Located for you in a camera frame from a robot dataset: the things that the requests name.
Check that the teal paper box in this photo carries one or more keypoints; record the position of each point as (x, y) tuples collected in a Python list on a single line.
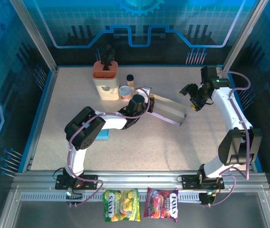
[(103, 135)]

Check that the small round tin can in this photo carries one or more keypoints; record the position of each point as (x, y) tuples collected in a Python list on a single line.
[(125, 92)]

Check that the aluminium mounting rail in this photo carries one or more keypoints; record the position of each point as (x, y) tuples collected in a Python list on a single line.
[(137, 179)]

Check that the green Fox's candy bag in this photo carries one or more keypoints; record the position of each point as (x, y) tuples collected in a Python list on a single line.
[(120, 205)]

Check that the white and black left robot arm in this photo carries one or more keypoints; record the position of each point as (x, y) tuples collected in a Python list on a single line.
[(75, 161)]

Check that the lavender paper box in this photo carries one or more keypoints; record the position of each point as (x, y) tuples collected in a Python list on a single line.
[(170, 111)]

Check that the black controller module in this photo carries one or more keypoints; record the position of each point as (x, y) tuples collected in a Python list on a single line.
[(206, 198), (74, 197)]

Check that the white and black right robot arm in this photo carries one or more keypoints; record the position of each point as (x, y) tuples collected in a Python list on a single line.
[(227, 107)]

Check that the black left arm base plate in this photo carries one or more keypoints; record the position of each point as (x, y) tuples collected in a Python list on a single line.
[(91, 181)]

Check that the aluminium frame post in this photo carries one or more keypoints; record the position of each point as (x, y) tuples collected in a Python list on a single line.
[(34, 35), (244, 35)]

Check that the beige knife block orange top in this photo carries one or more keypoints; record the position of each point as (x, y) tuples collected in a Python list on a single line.
[(105, 88)]

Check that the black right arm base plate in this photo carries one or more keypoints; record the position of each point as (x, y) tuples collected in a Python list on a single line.
[(188, 181)]

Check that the small dark-capped spice bottle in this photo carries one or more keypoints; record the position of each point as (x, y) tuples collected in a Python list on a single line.
[(130, 82)]

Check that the red Fox's candy bag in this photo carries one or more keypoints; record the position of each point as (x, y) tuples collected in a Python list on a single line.
[(161, 204)]

